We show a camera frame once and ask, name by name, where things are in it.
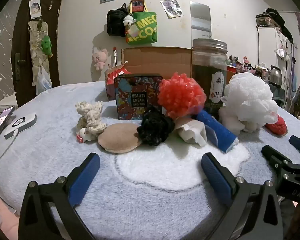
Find floral print tin box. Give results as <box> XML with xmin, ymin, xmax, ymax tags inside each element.
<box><xmin>114</xmin><ymin>74</ymin><xmax>164</xmax><ymax>121</ymax></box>

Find wall photo print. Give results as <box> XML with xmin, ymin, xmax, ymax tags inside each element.
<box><xmin>160</xmin><ymin>0</ymin><xmax>184</xmax><ymax>19</ymax></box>

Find red-lined cardboard box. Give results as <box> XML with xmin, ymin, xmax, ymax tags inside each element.
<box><xmin>104</xmin><ymin>46</ymin><xmax>238</xmax><ymax>101</ymax></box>

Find green tote bag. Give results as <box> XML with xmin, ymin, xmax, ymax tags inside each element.
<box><xmin>125</xmin><ymin>0</ymin><xmax>158</xmax><ymax>46</ymax></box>

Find photo on door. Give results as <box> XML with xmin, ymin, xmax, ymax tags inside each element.
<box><xmin>29</xmin><ymin>0</ymin><xmax>42</xmax><ymax>19</ymax></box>

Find dark brown door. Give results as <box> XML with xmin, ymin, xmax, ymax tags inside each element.
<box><xmin>11</xmin><ymin>0</ymin><xmax>65</xmax><ymax>97</ymax></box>

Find white charging cable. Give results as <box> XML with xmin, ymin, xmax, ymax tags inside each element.
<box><xmin>0</xmin><ymin>130</ymin><xmax>18</xmax><ymax>175</ymax></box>

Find black clothes on wardrobe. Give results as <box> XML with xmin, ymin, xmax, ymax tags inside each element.
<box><xmin>255</xmin><ymin>8</ymin><xmax>294</xmax><ymax>44</ymax></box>

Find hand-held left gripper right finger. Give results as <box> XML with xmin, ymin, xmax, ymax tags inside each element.
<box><xmin>201</xmin><ymin>152</ymin><xmax>283</xmax><ymax>240</ymax></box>

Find smartphone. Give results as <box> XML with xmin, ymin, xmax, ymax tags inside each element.
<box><xmin>0</xmin><ymin>106</ymin><xmax>16</xmax><ymax>149</ymax></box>

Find white cloth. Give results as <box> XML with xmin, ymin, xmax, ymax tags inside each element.
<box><xmin>174</xmin><ymin>117</ymin><xmax>208</xmax><ymax>147</ymax></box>

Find black backpack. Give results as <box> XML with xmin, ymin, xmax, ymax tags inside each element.
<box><xmin>106</xmin><ymin>3</ymin><xmax>128</xmax><ymax>37</ymax></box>

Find beige hanging organizer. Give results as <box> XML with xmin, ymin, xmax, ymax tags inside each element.
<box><xmin>27</xmin><ymin>20</ymin><xmax>50</xmax><ymax>85</ymax></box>

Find white wardrobe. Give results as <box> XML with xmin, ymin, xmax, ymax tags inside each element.
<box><xmin>256</xmin><ymin>26</ymin><xmax>294</xmax><ymax>93</ymax></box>

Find black scrunchie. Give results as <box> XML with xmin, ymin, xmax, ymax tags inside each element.
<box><xmin>136</xmin><ymin>107</ymin><xmax>175</xmax><ymax>147</ymax></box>

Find small white figurine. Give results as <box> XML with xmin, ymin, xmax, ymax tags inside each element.
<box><xmin>76</xmin><ymin>127</ymin><xmax>92</xmax><ymax>144</ymax></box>

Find row of cosmetic bottles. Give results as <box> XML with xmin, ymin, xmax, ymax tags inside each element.
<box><xmin>226</xmin><ymin>55</ymin><xmax>269</xmax><ymax>79</ymax></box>

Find red knitted heart pad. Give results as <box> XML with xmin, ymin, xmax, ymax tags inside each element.
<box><xmin>157</xmin><ymin>72</ymin><xmax>207</xmax><ymax>119</ymax></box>

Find white plush keychain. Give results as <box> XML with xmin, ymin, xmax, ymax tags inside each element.
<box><xmin>122</xmin><ymin>14</ymin><xmax>134</xmax><ymax>27</ymax></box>

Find white mesh bath pouf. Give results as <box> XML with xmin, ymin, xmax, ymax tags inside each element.
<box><xmin>221</xmin><ymin>72</ymin><xmax>279</xmax><ymax>128</ymax></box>

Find green plush toy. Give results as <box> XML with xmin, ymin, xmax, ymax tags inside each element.
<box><xmin>41</xmin><ymin>35</ymin><xmax>53</xmax><ymax>57</ymax></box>

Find door handle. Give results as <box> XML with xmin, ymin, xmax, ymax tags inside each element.
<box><xmin>15</xmin><ymin>52</ymin><xmax>27</xmax><ymax>74</ymax></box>

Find white power bank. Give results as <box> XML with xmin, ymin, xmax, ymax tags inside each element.
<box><xmin>4</xmin><ymin>112</ymin><xmax>37</xmax><ymax>140</ymax></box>

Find metal kettle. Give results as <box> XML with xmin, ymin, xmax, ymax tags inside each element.
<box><xmin>267</xmin><ymin>65</ymin><xmax>283</xmax><ymax>88</ymax></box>

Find glass jar of tea leaves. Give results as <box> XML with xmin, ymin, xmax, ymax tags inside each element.
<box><xmin>191</xmin><ymin>38</ymin><xmax>228</xmax><ymax>120</ymax></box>

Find beige round powder puff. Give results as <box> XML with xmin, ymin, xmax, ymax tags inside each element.
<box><xmin>97</xmin><ymin>124</ymin><xmax>143</xmax><ymax>154</ymax></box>

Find clear plastic bag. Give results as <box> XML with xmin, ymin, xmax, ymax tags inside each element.
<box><xmin>36</xmin><ymin>66</ymin><xmax>52</xmax><ymax>95</ymax></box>

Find pink plush toy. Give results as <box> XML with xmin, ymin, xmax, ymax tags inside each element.
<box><xmin>91</xmin><ymin>47</ymin><xmax>108</xmax><ymax>71</ymax></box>

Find red rabbit-shaped sponge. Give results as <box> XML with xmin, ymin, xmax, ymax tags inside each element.
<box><xmin>265</xmin><ymin>114</ymin><xmax>288</xmax><ymax>136</ymax></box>

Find red photo card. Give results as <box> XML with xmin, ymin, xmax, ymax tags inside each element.
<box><xmin>131</xmin><ymin>0</ymin><xmax>144</xmax><ymax>12</ymax></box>

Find wall mirror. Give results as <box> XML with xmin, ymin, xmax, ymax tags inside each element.
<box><xmin>189</xmin><ymin>1</ymin><xmax>212</xmax><ymax>49</ymax></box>

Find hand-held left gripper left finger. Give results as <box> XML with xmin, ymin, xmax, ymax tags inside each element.
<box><xmin>18</xmin><ymin>152</ymin><xmax>101</xmax><ymax>240</ymax></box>

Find cream knitted scrunchie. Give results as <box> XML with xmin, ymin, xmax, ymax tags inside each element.
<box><xmin>75</xmin><ymin>101</ymin><xmax>107</xmax><ymax>138</ymax></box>

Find blue bandage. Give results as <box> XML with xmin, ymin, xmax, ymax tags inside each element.
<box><xmin>195</xmin><ymin>110</ymin><xmax>238</xmax><ymax>153</ymax></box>

